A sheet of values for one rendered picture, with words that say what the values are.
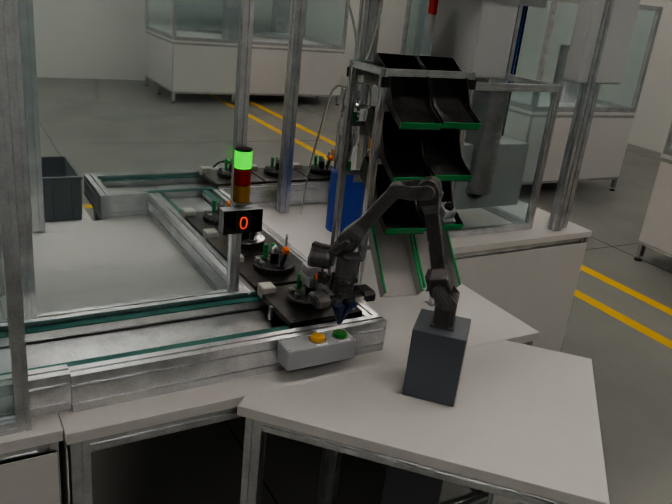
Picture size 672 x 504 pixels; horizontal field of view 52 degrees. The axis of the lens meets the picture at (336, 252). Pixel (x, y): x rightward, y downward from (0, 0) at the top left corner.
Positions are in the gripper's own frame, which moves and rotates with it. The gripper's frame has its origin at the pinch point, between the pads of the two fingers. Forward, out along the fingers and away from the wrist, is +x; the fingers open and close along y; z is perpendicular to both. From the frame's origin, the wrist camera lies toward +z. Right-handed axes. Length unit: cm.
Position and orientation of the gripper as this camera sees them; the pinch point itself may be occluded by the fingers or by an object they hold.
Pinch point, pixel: (340, 312)
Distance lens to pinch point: 190.3
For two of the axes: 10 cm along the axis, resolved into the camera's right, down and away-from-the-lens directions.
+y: -8.6, 0.9, -5.0
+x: -1.2, 9.2, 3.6
